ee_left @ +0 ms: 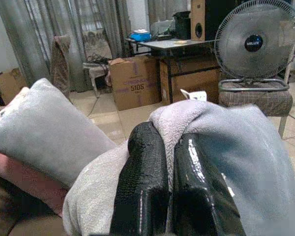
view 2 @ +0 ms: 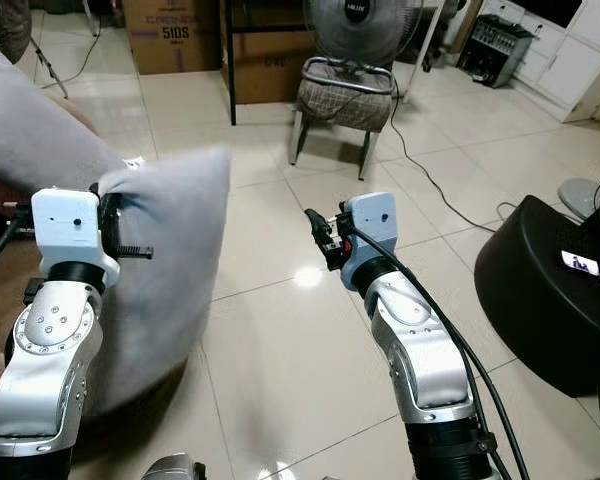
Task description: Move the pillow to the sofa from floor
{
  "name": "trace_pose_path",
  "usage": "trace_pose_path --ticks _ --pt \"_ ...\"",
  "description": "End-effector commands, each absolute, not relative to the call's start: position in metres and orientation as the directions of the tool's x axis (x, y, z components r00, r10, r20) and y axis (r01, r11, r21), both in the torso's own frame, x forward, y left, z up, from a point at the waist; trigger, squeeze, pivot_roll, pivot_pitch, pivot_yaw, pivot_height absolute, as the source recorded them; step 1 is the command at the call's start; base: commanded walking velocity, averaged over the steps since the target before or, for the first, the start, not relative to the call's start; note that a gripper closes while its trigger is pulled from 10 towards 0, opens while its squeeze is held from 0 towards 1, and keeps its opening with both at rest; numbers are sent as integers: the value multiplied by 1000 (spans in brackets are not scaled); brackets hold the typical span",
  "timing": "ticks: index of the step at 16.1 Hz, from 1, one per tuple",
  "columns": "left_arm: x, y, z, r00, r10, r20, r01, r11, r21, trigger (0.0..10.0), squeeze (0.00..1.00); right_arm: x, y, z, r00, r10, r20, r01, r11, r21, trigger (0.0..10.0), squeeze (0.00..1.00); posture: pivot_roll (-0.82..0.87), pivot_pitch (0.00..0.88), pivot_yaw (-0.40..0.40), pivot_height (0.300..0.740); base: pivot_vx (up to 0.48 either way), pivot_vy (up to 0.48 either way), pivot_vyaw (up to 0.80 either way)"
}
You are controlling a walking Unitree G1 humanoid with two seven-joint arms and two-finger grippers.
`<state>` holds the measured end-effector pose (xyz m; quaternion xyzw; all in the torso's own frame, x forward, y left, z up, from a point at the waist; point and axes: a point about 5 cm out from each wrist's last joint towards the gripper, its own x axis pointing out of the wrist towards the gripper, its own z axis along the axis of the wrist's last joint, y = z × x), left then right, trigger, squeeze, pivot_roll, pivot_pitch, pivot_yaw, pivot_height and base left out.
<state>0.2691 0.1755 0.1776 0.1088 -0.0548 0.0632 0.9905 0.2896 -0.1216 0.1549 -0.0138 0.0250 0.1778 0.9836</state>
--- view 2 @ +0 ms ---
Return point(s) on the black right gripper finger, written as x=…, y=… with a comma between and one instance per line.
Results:
x=342, y=213
x=318, y=226

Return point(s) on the plain grey pillow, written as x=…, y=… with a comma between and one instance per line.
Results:
x=180, y=260

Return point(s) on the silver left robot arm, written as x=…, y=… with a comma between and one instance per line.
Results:
x=45, y=370

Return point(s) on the metal chair with brown cushion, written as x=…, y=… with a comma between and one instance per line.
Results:
x=345, y=105

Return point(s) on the black tripod leg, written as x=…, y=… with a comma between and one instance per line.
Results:
x=50, y=68

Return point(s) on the brown cardboard box in shelf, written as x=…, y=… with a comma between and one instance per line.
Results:
x=265, y=60

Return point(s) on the grey electric fan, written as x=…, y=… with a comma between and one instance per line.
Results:
x=365, y=30

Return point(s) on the purple printed cardboard box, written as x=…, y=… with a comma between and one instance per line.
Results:
x=170, y=35

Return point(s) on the black round ottoman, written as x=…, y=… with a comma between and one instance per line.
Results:
x=530, y=310

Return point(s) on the black electronic device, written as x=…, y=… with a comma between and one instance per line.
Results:
x=495, y=50

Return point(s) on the grey round base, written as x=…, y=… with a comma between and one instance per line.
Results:
x=580, y=197

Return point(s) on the robot leg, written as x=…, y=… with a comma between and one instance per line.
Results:
x=172, y=467

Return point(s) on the white drawer cabinet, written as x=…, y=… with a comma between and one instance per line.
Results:
x=575, y=65

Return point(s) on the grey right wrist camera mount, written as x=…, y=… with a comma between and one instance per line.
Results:
x=375, y=225

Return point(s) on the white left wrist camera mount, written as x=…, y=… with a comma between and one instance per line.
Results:
x=70, y=235

